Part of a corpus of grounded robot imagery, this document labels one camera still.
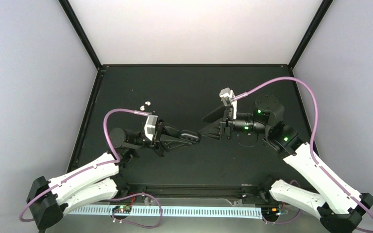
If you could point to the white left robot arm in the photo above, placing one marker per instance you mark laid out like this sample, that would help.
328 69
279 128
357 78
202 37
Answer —
49 200

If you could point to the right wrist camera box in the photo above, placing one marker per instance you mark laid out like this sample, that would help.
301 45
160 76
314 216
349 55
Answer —
227 97

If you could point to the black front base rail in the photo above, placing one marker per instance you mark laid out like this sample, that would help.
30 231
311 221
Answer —
194 191

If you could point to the black earbud charging case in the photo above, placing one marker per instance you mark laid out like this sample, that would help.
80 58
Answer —
191 136

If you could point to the black frame post right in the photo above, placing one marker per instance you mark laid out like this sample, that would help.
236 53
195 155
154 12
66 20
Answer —
313 26

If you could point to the black frame post left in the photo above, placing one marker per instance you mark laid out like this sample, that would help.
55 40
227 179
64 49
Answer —
70 13

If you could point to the black frame post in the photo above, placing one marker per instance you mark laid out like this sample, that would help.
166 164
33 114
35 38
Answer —
70 13
313 26

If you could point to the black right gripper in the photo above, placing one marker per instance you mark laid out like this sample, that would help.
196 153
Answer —
225 125

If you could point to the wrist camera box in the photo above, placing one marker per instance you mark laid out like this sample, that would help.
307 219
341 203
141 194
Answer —
227 97
150 126

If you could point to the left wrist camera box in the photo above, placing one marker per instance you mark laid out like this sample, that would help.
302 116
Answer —
150 126

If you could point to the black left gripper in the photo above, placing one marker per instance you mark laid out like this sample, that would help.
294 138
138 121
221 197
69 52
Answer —
159 144

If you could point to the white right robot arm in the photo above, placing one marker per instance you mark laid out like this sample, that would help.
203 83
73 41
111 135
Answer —
339 207

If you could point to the light blue cable duct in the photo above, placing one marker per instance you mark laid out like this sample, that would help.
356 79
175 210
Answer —
169 211

